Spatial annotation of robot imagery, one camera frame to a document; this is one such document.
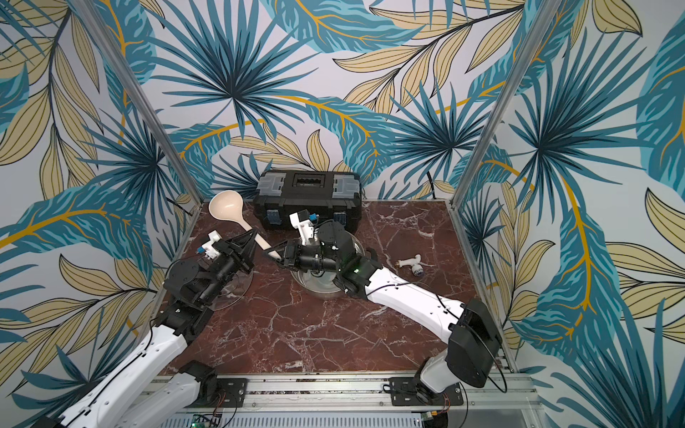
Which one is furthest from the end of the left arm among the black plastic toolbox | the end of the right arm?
the black plastic toolbox

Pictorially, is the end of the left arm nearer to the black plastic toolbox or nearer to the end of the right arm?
the end of the right arm

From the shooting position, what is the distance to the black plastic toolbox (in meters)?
0.98

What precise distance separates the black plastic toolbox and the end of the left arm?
347mm

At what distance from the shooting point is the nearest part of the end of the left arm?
2.01ft
